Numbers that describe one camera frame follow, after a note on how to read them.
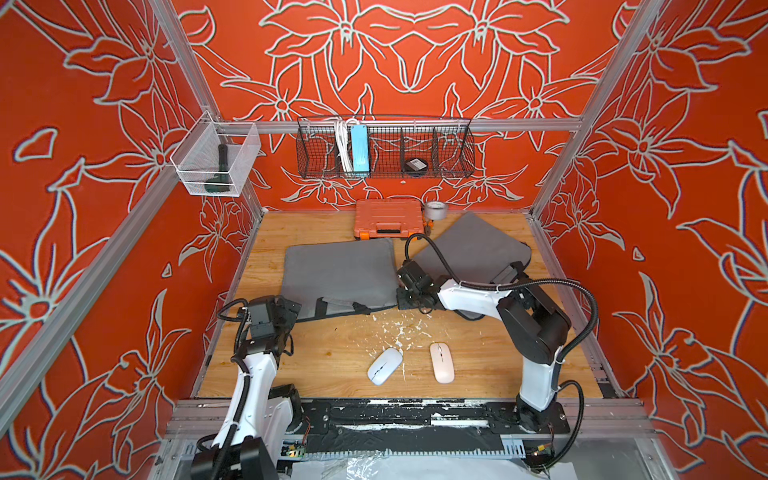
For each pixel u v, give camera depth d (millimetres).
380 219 1109
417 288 730
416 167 951
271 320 644
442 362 797
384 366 793
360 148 899
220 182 797
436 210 1151
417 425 728
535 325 493
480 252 1036
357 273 1036
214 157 916
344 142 894
